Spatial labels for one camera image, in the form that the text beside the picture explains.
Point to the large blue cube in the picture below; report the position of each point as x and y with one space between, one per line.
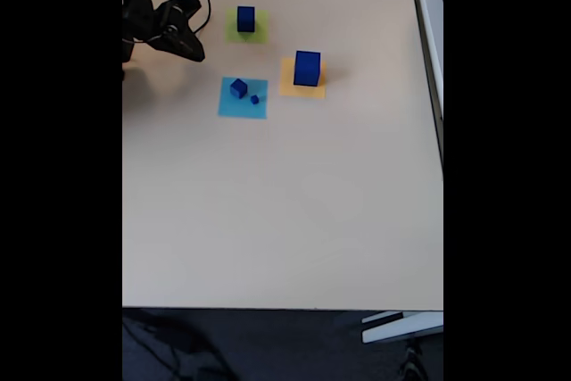
307 71

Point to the green paper square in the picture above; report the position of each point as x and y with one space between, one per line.
263 35

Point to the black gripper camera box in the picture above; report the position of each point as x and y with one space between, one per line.
191 2

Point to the white table foot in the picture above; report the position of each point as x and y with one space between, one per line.
401 327

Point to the small blue cube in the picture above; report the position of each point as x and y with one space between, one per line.
238 88

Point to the tiny blue cube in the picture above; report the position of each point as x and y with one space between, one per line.
254 100

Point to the orange paper square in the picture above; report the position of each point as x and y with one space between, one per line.
287 86

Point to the light blue paper square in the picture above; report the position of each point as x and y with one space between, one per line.
236 110

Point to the white neighbouring table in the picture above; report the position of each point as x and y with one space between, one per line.
430 42

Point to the medium blue cube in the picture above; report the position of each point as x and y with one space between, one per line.
245 19

